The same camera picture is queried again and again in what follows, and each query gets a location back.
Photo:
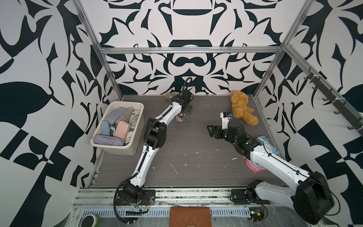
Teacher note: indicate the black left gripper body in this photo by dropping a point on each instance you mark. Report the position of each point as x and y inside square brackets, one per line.
[188, 110]

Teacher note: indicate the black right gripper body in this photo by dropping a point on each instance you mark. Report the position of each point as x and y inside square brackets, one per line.
[224, 134]

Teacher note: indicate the newspaper print case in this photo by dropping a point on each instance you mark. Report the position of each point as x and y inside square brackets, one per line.
[180, 117]

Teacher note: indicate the map print glasses case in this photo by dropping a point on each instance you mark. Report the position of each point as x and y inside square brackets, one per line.
[134, 117]

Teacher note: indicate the grey fabric case horizontal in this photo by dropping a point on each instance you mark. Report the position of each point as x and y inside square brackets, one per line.
[125, 116]

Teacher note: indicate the pink case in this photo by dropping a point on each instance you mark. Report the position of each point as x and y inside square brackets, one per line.
[121, 130]

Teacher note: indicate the newspaper flag case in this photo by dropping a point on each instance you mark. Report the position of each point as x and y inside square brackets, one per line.
[128, 137]

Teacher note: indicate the cream plastic storage box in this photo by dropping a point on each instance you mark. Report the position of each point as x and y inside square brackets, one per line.
[131, 148]

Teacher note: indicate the purple case horizontal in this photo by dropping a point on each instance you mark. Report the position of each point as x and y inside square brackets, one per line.
[114, 115]

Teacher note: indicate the light blue case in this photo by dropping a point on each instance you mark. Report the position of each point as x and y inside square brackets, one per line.
[105, 128]

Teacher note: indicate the purple case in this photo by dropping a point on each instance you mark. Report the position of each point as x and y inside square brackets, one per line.
[107, 140]

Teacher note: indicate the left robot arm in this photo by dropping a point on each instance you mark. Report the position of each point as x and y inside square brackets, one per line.
[154, 139]

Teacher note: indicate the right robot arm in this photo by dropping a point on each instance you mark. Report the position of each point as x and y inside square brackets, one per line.
[306, 193]

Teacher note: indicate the tan fabric case at back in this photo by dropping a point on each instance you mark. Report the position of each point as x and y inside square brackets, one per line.
[170, 95]

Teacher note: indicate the blue tissue pack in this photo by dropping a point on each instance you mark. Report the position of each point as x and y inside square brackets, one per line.
[268, 145]

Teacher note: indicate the tan teddy bear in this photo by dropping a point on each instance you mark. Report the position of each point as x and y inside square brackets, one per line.
[241, 110]

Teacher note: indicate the pink alarm clock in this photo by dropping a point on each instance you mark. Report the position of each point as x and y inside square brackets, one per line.
[254, 167]

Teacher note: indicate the brown quilted wallet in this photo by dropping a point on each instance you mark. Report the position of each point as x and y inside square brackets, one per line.
[190, 217]

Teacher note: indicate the green tape roll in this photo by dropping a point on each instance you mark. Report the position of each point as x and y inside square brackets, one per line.
[91, 220]

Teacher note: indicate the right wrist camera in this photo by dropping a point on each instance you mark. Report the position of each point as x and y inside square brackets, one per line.
[225, 117]

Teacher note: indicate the grey wall hook rail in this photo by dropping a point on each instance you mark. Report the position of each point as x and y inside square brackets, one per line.
[332, 96]

